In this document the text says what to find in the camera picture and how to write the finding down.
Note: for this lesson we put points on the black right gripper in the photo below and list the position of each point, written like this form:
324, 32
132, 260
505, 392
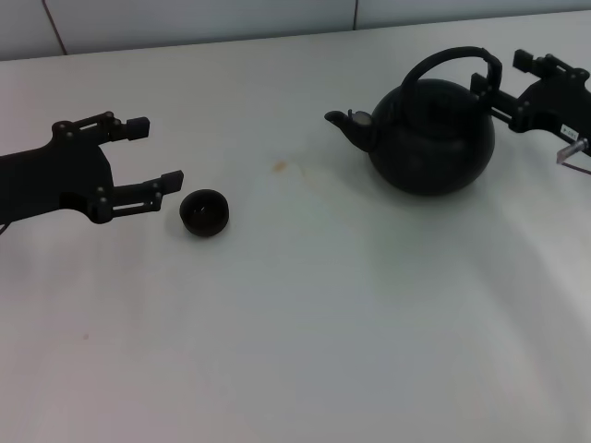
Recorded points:
554, 101

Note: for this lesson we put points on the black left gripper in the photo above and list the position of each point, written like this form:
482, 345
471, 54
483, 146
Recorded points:
55, 180

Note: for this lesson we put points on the small black teacup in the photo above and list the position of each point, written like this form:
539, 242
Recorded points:
203, 217

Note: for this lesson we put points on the black round teapot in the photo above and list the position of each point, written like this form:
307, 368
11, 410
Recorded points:
425, 143

